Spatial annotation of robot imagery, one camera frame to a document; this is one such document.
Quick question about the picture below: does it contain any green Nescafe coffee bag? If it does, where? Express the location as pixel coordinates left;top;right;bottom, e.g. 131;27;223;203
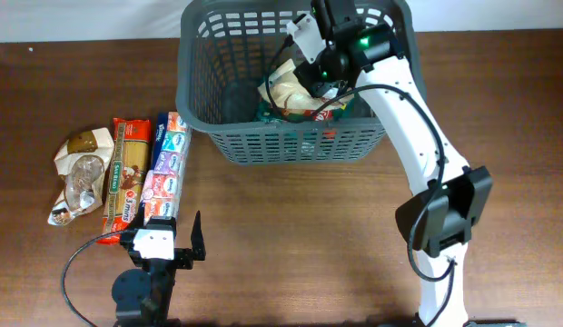
253;100;355;123

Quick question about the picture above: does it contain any orange San Remo spaghetti pack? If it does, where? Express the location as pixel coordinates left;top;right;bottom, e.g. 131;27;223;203
102;118;151;234

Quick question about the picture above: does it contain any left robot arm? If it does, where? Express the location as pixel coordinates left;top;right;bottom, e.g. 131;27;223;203
111;210;206;326

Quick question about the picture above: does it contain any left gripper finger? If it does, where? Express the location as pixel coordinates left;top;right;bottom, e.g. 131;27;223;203
126;203;145;230
191;211;205;261

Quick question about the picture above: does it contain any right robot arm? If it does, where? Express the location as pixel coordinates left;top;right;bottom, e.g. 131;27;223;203
285;1;492;326

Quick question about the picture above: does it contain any dark grey plastic basket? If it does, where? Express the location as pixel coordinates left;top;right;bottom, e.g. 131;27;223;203
176;0;425;165

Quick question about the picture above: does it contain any beige paper snack bag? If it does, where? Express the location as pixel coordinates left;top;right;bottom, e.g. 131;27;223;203
258;59;338;113

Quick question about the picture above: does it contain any Kleenex tissue multipack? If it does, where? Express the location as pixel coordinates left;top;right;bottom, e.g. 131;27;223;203
140;112;192;224

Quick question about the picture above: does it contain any brown white cookie bag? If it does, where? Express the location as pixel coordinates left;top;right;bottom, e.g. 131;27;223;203
47;127;114;226

